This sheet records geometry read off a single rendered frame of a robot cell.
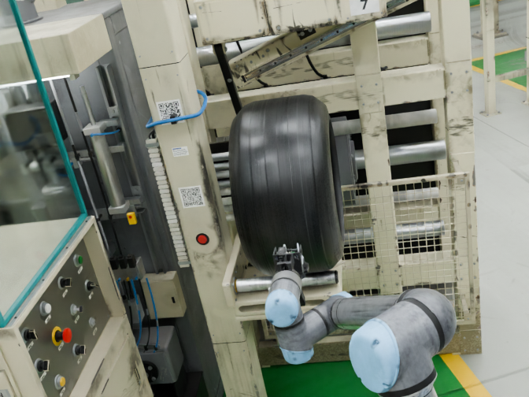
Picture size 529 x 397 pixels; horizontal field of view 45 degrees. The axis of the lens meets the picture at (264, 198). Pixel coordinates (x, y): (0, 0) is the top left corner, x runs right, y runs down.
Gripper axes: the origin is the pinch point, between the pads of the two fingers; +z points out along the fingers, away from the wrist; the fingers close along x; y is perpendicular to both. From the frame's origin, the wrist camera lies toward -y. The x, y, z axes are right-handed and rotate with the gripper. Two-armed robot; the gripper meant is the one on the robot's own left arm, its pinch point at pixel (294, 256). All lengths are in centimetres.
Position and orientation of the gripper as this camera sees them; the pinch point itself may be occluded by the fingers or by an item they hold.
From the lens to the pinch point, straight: 178.6
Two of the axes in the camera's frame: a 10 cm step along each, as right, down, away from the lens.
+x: -9.8, 1.1, 1.7
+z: 1.3, -3.4, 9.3
